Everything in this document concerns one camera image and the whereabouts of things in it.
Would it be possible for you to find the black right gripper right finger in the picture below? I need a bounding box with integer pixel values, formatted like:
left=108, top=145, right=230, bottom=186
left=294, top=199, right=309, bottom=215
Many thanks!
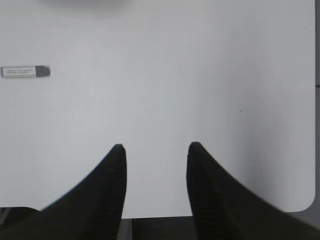
left=186, top=142, right=320, bottom=240

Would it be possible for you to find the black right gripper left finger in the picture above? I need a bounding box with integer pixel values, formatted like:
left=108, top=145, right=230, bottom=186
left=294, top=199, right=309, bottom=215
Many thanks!
left=0, top=144, right=127, bottom=240

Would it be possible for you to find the grey eraser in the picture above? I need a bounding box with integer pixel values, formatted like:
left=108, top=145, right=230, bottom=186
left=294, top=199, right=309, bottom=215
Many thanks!
left=0, top=65, right=51, bottom=78

